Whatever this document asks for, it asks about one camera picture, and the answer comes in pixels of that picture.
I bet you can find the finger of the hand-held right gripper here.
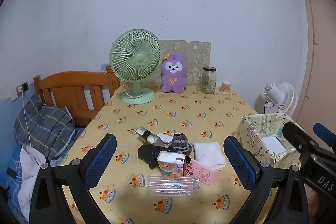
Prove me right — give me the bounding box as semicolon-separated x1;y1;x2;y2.
314;123;336;147
282;122;319;159

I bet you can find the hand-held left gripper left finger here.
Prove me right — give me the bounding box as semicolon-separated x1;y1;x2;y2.
29;133;117;224

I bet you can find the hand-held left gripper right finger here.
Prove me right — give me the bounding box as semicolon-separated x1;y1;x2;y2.
223;135;309;224

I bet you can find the cartoon paper covered box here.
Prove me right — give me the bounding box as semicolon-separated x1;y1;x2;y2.
234;113;302;169

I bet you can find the white cloth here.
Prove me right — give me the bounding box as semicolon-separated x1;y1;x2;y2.
194;142;227;170
20;145;46;216

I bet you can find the pink cartoon packet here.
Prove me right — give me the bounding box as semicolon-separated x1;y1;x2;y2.
184;156;221;185

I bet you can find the black plastic bag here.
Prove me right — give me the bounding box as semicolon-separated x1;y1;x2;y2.
138;144;171;169

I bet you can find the silver white packet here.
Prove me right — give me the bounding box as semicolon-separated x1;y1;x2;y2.
135;126;174;147

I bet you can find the colourful tissue pack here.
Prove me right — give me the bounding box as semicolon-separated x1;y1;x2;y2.
157;151;186;178

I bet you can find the clear plastic bottle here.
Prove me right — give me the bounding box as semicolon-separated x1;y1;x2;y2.
146;175;200;196

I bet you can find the white floor fan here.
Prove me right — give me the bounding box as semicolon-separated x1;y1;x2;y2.
263;82;298;117

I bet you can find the blue plaid pillow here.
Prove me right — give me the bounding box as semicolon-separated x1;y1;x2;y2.
14;95;76;161

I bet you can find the white cloth on bed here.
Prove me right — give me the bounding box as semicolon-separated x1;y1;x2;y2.
20;145;46;216

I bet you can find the yellow cake print tablecloth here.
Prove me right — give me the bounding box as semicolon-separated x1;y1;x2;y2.
62;85;302;224

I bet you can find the cotton swab container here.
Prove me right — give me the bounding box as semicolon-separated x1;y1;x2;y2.
220;80;231;95

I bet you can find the wooden bed headboard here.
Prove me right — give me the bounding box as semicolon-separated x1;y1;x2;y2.
33;66;121;127

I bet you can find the glass jar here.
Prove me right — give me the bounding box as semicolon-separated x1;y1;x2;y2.
198;67;218;94

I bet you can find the blue bed sheet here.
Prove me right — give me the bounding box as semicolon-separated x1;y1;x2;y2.
0;127;84;224

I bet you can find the beige door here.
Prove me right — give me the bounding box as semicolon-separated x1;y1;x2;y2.
295;0;336;130

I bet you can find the green desk fan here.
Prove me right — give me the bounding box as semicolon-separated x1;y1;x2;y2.
109;29;161;104

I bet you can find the purple plush toy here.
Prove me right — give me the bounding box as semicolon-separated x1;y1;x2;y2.
161;53;188;93

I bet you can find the beige patterned board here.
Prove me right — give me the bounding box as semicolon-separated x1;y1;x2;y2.
155;39;212;88

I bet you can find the white charging cable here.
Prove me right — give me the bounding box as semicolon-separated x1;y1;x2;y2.
22;91;33;147

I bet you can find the wall socket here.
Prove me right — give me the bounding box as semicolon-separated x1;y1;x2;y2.
16;82;29;96

